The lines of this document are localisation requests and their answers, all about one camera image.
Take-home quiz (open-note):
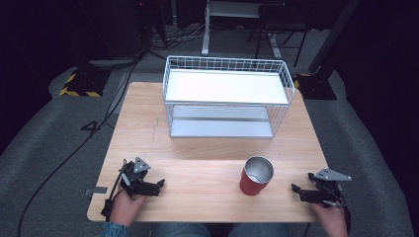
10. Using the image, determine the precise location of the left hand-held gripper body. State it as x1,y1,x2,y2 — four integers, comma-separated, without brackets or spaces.
119,156,152,198

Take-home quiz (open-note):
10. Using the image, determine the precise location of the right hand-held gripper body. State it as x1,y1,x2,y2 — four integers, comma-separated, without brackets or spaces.
311,168,353,209

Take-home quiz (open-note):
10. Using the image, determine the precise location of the person's left hand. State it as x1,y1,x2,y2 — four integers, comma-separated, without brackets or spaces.
109,189,148,228

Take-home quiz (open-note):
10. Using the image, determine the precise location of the person's right hand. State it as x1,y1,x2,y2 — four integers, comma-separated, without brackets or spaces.
310,200,350,237

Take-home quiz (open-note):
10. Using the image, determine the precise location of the grey tape strip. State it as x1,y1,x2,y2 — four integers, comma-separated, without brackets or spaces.
84,186,109,198

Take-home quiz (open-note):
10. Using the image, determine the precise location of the person's left leg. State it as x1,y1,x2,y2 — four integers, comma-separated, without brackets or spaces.
150,222,212,237

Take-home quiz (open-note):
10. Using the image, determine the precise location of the person's leg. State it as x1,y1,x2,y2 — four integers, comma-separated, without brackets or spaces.
150,222,212,237
228,222,293,237

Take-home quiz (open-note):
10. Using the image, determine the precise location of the red metal cup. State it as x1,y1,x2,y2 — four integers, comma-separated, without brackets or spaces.
239,155,275,197

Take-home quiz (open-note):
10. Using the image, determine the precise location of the person's right leg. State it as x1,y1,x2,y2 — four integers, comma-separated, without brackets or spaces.
228,222,293,237

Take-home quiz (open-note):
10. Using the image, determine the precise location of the yellow-black striped stand base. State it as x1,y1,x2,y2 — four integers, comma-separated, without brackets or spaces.
293,72,338,101
58,66,112,99

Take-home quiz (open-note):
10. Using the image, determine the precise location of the dark slanted stand pole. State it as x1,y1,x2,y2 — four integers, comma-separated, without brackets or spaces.
307,0,362,74

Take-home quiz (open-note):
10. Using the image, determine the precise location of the black chair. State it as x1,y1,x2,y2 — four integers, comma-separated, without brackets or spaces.
247,2,311,68

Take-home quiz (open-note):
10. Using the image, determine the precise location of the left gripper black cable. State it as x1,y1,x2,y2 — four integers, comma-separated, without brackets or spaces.
100,159,130,222

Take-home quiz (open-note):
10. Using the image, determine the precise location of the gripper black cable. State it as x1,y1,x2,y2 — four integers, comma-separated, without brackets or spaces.
337,196,352,235
100,159,130,222

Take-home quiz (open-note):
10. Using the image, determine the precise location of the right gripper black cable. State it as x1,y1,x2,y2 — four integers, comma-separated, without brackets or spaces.
337,196,352,235

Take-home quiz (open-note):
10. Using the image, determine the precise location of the long black floor cable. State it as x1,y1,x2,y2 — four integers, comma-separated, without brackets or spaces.
16,58,143,237

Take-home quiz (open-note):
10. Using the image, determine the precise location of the white wire shelf rack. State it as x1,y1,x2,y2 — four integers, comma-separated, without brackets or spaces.
162,54,295,139

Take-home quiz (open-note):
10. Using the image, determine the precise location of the bundle of floor cables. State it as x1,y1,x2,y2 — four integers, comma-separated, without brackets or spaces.
145,21,212,52

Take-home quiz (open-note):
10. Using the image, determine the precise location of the white desk frame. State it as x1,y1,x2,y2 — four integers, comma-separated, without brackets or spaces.
201,0,283,60

